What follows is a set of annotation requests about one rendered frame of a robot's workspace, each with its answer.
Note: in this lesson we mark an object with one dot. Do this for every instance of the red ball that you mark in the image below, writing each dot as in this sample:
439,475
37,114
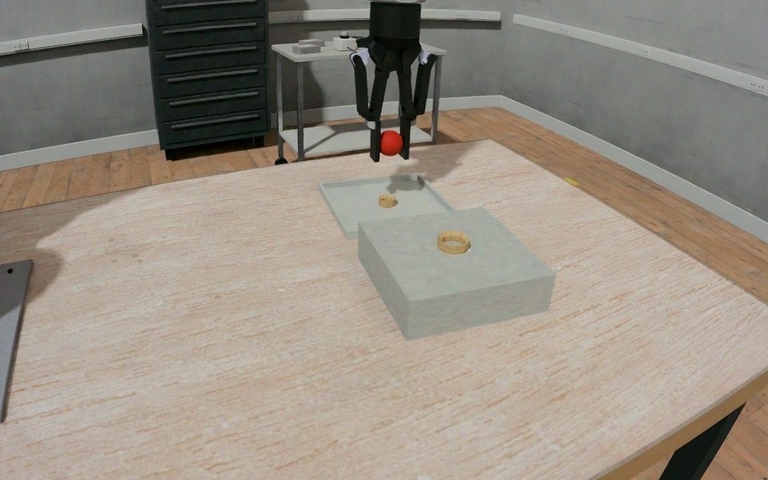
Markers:
391,143

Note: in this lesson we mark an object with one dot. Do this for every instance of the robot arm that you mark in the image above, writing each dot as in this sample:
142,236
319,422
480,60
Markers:
361,43

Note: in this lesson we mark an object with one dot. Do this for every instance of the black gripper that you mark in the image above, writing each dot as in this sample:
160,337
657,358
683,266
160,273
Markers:
387,22

